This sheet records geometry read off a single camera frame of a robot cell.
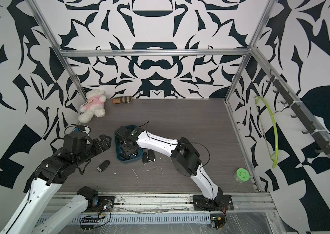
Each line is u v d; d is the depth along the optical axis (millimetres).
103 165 862
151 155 895
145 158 891
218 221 709
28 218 391
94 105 1050
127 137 635
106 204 731
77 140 498
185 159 511
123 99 1151
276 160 645
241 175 794
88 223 718
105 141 626
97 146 605
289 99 604
